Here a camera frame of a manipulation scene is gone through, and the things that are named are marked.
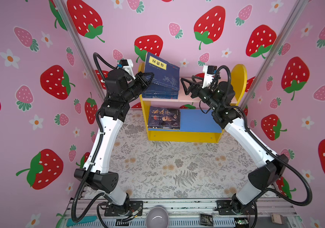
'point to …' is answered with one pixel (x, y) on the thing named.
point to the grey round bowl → (157, 217)
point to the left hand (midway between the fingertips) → (155, 72)
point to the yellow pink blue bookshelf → (182, 119)
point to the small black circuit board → (206, 220)
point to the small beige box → (277, 218)
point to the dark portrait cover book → (164, 118)
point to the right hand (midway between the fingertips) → (186, 77)
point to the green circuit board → (243, 221)
